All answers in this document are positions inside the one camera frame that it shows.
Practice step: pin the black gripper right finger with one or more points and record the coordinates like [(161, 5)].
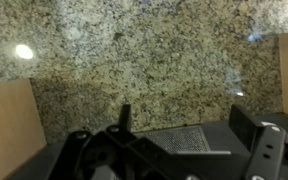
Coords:
[(247, 128)]

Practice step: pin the white wall cabinet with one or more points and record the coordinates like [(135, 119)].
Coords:
[(7, 126)]

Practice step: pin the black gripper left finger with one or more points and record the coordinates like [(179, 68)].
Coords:
[(125, 116)]

